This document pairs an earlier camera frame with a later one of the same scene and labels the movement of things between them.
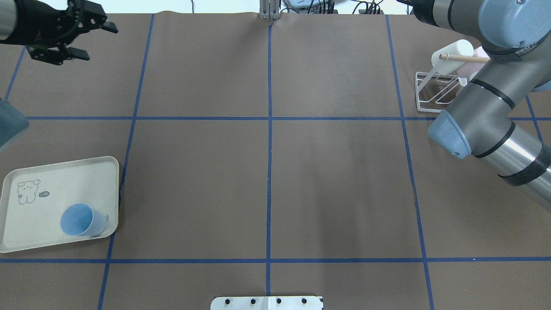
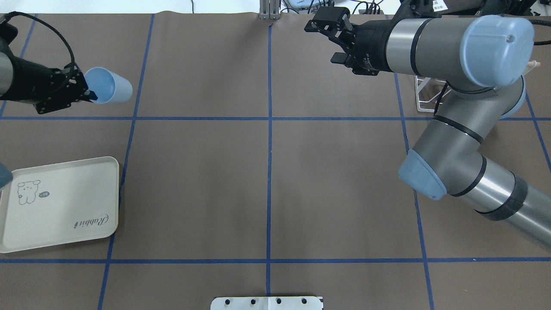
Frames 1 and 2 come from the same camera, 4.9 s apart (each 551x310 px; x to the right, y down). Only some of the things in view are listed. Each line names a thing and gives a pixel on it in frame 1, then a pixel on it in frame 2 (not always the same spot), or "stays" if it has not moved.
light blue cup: [82, 220] to [109, 87]
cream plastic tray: [33, 199] stays
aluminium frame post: [269, 9] stays
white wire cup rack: [434, 91] stays
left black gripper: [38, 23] to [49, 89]
